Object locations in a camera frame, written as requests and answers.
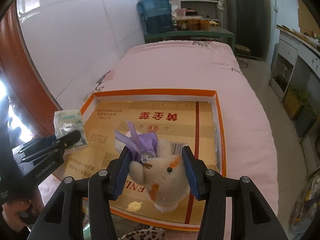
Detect small green tissue pack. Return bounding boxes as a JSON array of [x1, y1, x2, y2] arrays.
[[53, 110, 88, 154]]

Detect plush bunny purple bow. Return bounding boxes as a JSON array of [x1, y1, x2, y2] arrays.
[[114, 122, 190, 212]]

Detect person's left hand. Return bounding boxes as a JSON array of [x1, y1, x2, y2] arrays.
[[2, 189, 44, 232]]

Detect leopard print scrunchie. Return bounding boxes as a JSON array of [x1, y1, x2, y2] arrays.
[[119, 226, 166, 240]]

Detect orange rimmed cardboard tray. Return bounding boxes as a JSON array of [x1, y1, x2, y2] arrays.
[[55, 89, 226, 231]]

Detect potted green plant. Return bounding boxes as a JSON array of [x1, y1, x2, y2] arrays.
[[284, 84, 316, 120]]

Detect pink table blanket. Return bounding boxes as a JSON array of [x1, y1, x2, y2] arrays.
[[37, 39, 279, 240]]

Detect white kitchen counter cabinet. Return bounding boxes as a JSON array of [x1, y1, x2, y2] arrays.
[[269, 26, 319, 138]]

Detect blue water jug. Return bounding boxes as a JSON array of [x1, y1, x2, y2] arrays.
[[138, 0, 174, 35]]

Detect small round stool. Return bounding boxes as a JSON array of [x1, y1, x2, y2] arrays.
[[234, 44, 251, 68]]

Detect black refrigerator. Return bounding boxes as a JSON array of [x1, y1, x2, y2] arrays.
[[226, 0, 266, 57]]

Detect red wooden door frame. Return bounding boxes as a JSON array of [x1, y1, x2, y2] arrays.
[[1, 2, 58, 136]]

